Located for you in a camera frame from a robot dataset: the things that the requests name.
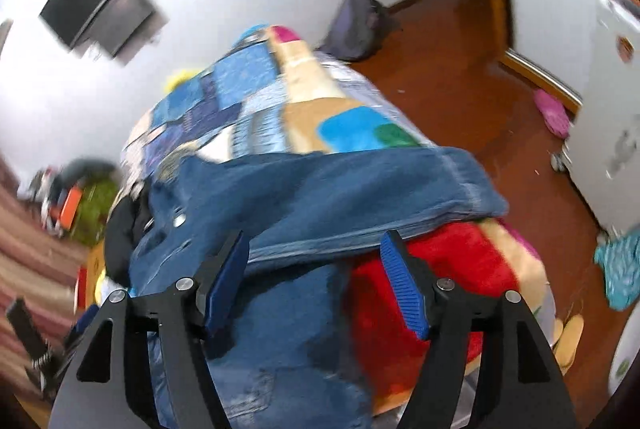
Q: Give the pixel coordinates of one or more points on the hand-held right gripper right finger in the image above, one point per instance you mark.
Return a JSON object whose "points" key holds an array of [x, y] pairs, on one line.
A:
{"points": [[402, 289]]}

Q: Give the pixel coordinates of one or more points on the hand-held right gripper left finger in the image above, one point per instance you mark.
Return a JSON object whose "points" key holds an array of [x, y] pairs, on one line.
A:
{"points": [[227, 289]]}

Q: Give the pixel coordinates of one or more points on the blue denim jeans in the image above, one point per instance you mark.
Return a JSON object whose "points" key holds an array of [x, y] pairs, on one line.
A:
{"points": [[310, 204]]}

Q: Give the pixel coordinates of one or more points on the red plush blanket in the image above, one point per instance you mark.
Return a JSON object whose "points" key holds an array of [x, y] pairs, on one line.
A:
{"points": [[450, 259]]}

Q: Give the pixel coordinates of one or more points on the black garment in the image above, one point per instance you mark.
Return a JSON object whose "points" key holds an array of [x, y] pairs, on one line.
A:
{"points": [[120, 239]]}

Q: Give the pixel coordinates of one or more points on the orange box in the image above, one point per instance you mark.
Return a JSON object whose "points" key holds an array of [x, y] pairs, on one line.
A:
{"points": [[70, 206]]}

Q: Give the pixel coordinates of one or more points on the green patterned cloth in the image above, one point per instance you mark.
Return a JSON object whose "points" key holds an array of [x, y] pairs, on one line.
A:
{"points": [[95, 209]]}

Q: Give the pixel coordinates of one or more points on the dark grey cloth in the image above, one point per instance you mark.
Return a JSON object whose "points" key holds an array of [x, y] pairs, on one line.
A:
{"points": [[82, 169]]}

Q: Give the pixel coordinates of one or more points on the beige slippers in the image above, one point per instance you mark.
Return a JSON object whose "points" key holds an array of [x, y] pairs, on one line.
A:
{"points": [[570, 339]]}

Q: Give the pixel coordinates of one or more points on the blue patchwork blanket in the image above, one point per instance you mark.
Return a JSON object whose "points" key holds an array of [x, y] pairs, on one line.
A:
{"points": [[260, 109]]}

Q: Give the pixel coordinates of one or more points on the yellow pillow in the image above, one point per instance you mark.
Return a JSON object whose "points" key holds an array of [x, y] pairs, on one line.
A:
{"points": [[180, 79]]}

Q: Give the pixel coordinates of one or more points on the teal cloth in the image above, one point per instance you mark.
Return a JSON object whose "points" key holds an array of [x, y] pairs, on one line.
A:
{"points": [[622, 269]]}

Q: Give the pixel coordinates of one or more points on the pink slipper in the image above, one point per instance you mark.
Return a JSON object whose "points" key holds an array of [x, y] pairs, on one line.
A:
{"points": [[550, 111]]}

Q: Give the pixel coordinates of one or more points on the white cabinet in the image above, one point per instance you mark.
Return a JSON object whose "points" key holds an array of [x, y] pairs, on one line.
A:
{"points": [[615, 134]]}

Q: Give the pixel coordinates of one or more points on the purple backpack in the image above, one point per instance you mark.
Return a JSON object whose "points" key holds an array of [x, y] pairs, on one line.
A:
{"points": [[357, 24]]}

